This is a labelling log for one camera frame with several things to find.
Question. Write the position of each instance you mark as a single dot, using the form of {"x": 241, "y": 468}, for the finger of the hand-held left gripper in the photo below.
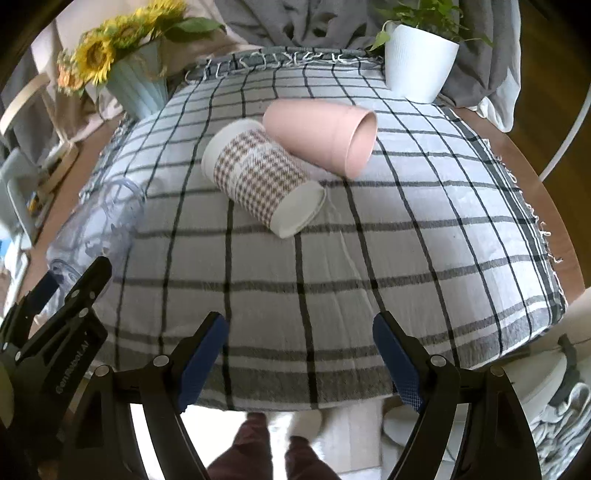
{"x": 92, "y": 281}
{"x": 42, "y": 293}

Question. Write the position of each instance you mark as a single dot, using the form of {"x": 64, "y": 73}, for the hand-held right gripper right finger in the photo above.
{"x": 398, "y": 367}

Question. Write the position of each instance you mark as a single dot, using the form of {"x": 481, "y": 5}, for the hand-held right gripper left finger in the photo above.
{"x": 202, "y": 367}

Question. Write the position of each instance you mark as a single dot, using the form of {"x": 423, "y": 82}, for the houndstooth paper cup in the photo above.
{"x": 258, "y": 180}

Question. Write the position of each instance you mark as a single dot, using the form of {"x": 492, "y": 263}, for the clear plastic cup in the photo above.
{"x": 101, "y": 217}

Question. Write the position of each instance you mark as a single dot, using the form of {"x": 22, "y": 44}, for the pink cup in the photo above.
{"x": 314, "y": 129}

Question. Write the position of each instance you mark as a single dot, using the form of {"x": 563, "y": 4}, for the person's dark red trousers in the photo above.
{"x": 249, "y": 457}

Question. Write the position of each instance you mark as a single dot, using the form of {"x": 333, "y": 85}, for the person's white slipper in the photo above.
{"x": 304, "y": 422}

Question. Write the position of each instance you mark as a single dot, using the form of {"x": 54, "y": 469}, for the checkered white tablecloth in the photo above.
{"x": 323, "y": 277}

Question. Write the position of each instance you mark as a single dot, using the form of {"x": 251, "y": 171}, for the grey white rug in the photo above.
{"x": 561, "y": 438}

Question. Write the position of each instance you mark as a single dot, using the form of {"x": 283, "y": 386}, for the wooden chair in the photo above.
{"x": 18, "y": 108}

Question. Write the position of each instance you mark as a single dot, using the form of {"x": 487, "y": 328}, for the light blue ribbed vase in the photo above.
{"x": 136, "y": 87}

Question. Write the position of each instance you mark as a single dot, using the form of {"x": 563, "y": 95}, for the sunflower bouquet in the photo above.
{"x": 97, "y": 53}

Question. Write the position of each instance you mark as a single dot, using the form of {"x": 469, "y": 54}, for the white curved tube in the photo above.
{"x": 565, "y": 143}

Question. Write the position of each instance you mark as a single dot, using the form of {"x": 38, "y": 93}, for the green plant in white pot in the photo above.
{"x": 415, "y": 60}

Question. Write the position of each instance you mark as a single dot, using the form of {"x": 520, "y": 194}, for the grey blanket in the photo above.
{"x": 300, "y": 23}

